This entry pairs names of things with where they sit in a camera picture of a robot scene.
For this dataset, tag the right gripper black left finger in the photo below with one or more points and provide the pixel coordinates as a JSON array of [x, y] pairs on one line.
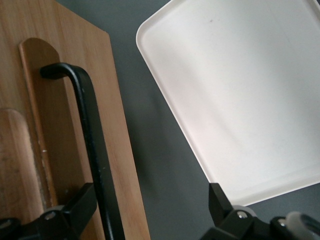
[[77, 207]]

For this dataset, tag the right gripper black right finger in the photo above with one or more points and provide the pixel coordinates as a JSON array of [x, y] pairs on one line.
[[221, 210]]

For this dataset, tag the wooden drawer with slide rail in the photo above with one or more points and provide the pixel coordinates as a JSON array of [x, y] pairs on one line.
[[62, 25]]

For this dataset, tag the white plastic tray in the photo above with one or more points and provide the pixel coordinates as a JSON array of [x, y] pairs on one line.
[[237, 100]]

